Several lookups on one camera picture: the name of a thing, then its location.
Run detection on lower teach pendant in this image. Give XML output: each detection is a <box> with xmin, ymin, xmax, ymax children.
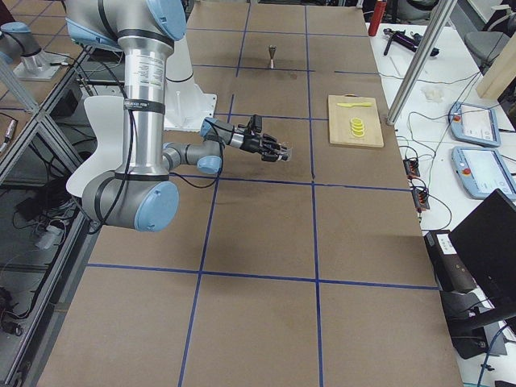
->
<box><xmin>451</xmin><ymin>147</ymin><xmax>515</xmax><ymax>201</ymax></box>

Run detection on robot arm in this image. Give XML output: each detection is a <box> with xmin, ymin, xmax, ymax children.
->
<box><xmin>65</xmin><ymin>0</ymin><xmax>291</xmax><ymax>232</ymax></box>

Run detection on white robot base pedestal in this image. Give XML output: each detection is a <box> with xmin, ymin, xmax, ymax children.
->
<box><xmin>164</xmin><ymin>36</ymin><xmax>217</xmax><ymax>132</ymax></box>

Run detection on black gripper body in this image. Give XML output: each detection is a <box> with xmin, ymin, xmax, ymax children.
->
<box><xmin>240</xmin><ymin>131</ymin><xmax>265</xmax><ymax>155</ymax></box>

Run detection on upper teach pendant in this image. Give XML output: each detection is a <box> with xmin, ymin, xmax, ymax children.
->
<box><xmin>448</xmin><ymin>102</ymin><xmax>501</xmax><ymax>148</ymax></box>

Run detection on steel jigger measuring cup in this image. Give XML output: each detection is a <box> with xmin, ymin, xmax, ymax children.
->
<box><xmin>268</xmin><ymin>45</ymin><xmax>277</xmax><ymax>69</ymax></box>

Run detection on black handheld tool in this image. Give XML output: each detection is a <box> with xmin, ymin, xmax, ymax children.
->
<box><xmin>383</xmin><ymin>28</ymin><xmax>423</xmax><ymax>56</ymax></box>

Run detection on teach pendant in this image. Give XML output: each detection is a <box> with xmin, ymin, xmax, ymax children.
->
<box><xmin>451</xmin><ymin>147</ymin><xmax>515</xmax><ymax>201</ymax></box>
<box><xmin>448</xmin><ymin>102</ymin><xmax>501</xmax><ymax>148</ymax></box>

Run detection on orange connector board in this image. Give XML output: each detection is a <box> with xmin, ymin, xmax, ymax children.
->
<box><xmin>403</xmin><ymin>158</ymin><xmax>420</xmax><ymax>178</ymax></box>

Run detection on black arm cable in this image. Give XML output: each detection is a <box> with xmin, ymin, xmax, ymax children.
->
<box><xmin>169</xmin><ymin>119</ymin><xmax>251</xmax><ymax>189</ymax></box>

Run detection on white chair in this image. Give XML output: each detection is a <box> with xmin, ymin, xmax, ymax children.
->
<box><xmin>66</xmin><ymin>96</ymin><xmax>124</xmax><ymax>198</ymax></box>

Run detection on aluminium frame post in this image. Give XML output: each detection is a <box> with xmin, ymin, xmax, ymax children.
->
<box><xmin>386</xmin><ymin>0</ymin><xmax>457</xmax><ymax>126</ymax></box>

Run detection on bamboo cutting board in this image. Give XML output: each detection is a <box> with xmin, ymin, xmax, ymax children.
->
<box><xmin>327</xmin><ymin>95</ymin><xmax>384</xmax><ymax>148</ymax></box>

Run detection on black box device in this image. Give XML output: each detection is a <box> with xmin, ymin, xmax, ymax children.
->
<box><xmin>424</xmin><ymin>230</ymin><xmax>476</xmax><ymax>294</ymax></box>

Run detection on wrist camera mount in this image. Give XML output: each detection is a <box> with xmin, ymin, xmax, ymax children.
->
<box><xmin>247</xmin><ymin>114</ymin><xmax>263</xmax><ymax>134</ymax></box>

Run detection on wooden plank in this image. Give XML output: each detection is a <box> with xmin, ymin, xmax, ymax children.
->
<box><xmin>476</xmin><ymin>11</ymin><xmax>515</xmax><ymax>99</ymax></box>

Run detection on red bottle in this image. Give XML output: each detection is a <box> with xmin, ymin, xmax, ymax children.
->
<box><xmin>368</xmin><ymin>0</ymin><xmax>387</xmax><ymax>36</ymax></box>

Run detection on yellow plastic knife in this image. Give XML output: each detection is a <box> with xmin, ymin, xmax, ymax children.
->
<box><xmin>336</xmin><ymin>102</ymin><xmax>372</xmax><ymax>108</ymax></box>

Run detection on black laptop monitor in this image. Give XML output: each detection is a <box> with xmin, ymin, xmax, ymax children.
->
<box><xmin>449</xmin><ymin>189</ymin><xmax>515</xmax><ymax>306</ymax></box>

